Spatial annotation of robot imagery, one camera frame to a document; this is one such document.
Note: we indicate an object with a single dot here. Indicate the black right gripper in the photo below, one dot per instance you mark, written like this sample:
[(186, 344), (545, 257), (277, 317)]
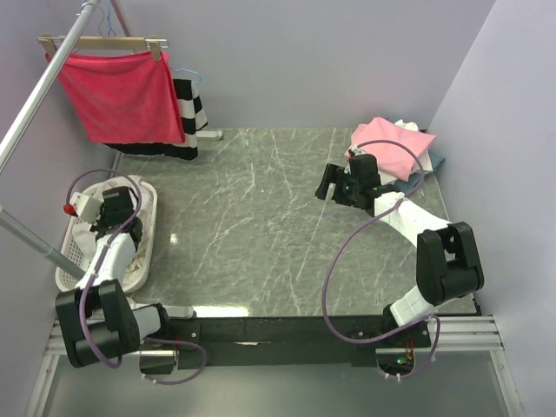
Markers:
[(332, 174)]

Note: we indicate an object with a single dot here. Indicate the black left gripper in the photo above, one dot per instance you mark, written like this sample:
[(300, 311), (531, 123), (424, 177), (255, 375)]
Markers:
[(99, 224)]

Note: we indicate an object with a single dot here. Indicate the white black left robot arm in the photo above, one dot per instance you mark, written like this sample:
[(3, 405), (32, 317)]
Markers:
[(96, 320)]

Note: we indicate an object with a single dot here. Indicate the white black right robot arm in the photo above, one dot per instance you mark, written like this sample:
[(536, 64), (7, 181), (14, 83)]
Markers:
[(448, 263)]

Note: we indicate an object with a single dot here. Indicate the folded pink t shirt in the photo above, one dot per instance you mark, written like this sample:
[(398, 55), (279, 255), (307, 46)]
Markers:
[(378, 129)]

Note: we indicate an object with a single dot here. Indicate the white plastic laundry basket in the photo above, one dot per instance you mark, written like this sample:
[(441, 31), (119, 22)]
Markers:
[(79, 242)]

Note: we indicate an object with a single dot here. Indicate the red hanging towel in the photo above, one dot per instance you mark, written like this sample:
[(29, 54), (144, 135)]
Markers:
[(123, 99)]

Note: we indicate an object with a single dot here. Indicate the black white checkered cloth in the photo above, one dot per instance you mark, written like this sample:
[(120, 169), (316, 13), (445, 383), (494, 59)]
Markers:
[(193, 120)]

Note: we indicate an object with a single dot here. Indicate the black base beam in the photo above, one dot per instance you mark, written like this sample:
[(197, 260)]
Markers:
[(260, 341)]

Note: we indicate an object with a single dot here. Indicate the wooden clip hanger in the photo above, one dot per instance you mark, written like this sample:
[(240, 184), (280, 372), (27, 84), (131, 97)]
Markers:
[(134, 44)]

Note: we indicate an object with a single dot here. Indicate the metal clothes rack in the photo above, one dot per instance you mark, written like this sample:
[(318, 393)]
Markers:
[(52, 151)]

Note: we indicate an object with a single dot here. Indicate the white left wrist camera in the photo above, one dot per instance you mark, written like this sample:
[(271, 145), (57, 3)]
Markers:
[(82, 206)]

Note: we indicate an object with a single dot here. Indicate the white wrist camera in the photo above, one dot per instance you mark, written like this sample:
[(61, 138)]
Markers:
[(82, 206), (354, 154)]

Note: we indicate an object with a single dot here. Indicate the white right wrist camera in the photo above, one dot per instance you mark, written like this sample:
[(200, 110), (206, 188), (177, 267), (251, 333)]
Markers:
[(354, 154)]

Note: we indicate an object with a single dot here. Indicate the blue wire hanger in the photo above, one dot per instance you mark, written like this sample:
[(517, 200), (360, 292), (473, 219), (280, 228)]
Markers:
[(194, 76)]

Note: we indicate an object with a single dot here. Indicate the aluminium rail frame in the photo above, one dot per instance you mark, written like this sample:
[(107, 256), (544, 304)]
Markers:
[(468, 377)]

